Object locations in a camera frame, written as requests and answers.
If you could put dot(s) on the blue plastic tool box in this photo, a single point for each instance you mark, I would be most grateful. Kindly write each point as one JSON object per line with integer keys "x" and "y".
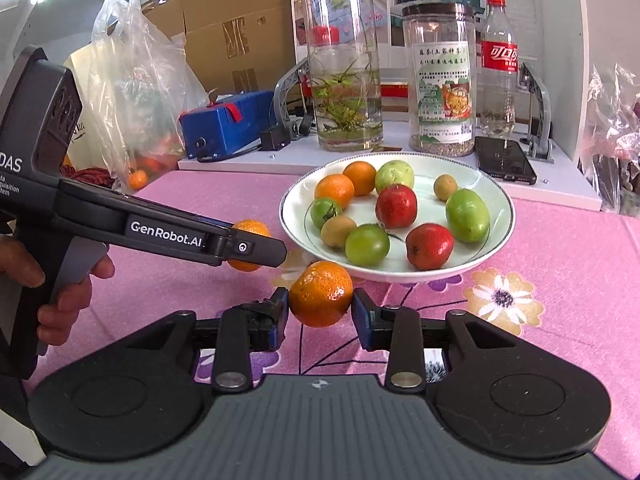
{"x": 223, "y": 128}

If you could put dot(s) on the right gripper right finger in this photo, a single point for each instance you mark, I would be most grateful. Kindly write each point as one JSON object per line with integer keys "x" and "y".
{"x": 415, "y": 345}

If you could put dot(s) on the glass vase with plant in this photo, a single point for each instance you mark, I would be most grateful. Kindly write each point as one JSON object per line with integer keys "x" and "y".
{"x": 345, "y": 79}

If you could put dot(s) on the cola bottle red cap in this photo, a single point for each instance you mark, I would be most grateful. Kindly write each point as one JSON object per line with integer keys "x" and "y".
{"x": 499, "y": 74}

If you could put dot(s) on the person left hand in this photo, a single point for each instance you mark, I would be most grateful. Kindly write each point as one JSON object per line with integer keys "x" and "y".
{"x": 20, "y": 271}

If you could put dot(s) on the crumpled plastic wrap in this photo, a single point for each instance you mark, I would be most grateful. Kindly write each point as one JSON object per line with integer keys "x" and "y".
{"x": 610, "y": 143}

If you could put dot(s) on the oblong green fruit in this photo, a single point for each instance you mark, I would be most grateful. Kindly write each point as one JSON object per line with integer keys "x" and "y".
{"x": 467, "y": 216}

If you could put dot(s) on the cardboard box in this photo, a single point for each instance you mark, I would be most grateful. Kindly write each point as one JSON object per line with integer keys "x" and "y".
{"x": 231, "y": 45}

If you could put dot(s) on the brown kiwi fruit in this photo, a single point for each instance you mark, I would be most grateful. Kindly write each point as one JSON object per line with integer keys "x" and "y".
{"x": 335, "y": 231}

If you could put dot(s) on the red apple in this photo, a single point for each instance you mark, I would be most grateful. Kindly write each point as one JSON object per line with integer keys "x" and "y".
{"x": 429, "y": 246}
{"x": 396, "y": 207}

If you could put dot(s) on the red striped cloth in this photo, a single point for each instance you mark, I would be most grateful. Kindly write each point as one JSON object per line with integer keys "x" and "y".
{"x": 93, "y": 175}

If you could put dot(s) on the orange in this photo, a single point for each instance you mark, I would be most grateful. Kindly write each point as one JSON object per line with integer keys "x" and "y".
{"x": 322, "y": 294}
{"x": 337, "y": 187}
{"x": 362, "y": 174}
{"x": 252, "y": 226}

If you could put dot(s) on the black smartphone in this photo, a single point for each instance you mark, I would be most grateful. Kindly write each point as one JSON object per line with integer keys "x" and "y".
{"x": 504, "y": 160}

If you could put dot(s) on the green tomato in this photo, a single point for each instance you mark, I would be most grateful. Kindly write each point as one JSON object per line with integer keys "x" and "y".
{"x": 367, "y": 245}
{"x": 322, "y": 210}

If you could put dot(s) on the large light green fruit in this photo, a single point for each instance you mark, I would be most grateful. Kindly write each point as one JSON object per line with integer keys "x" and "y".
{"x": 395, "y": 171}

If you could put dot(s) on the black power adapter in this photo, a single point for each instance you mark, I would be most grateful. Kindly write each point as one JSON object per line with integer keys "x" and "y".
{"x": 274, "y": 138}

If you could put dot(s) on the white ceramic plate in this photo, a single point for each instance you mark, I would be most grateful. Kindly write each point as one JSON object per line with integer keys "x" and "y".
{"x": 395, "y": 268}

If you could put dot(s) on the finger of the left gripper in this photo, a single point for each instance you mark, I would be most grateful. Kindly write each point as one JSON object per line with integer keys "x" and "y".
{"x": 232, "y": 244}

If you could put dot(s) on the clear jar with label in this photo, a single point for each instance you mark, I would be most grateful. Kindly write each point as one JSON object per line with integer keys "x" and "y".
{"x": 440, "y": 48}

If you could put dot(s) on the white raised board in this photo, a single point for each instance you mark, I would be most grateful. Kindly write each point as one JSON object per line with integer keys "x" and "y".
{"x": 559, "y": 182}

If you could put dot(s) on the clear plastic bag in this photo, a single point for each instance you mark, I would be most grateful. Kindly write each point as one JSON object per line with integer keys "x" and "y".
{"x": 138, "y": 86}

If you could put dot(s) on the small brown kiwi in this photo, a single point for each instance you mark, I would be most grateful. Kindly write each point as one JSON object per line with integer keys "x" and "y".
{"x": 444, "y": 186}

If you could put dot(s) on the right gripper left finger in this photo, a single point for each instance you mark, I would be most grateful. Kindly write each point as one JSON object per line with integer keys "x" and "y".
{"x": 252, "y": 327}

